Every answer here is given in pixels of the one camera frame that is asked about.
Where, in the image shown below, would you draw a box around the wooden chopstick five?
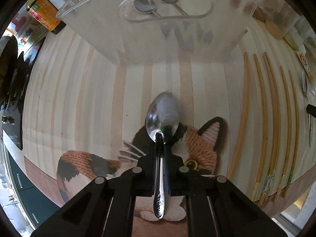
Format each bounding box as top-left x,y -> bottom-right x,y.
273,66 -> 292,202

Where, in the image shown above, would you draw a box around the wooden chopstick three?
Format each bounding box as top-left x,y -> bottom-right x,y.
256,52 -> 279,206

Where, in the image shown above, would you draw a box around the wooden chopstick four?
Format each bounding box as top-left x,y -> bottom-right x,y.
261,51 -> 280,203

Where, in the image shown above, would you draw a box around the round steel spoon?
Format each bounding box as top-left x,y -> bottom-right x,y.
160,0 -> 188,16

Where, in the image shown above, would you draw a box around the wooden chopstick one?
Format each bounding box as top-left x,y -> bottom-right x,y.
227,52 -> 250,180

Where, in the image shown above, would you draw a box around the small seasoning packet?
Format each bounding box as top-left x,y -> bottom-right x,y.
296,50 -> 314,82

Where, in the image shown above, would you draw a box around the striped cat table mat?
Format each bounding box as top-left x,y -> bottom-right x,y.
23,20 -> 315,216

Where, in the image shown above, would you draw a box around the teal cabinet drawers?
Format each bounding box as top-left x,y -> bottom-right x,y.
4,146 -> 59,229

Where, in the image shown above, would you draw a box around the black induction cooktop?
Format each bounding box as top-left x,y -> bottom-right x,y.
2,36 -> 46,150

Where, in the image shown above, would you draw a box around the clear plastic organizer bin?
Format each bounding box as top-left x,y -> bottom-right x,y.
57,0 -> 256,66

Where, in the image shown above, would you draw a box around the soy sauce bottle orange label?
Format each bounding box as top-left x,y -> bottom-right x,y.
25,0 -> 66,34

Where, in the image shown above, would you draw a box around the colourful wall stickers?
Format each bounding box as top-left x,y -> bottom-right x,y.
3,11 -> 47,48

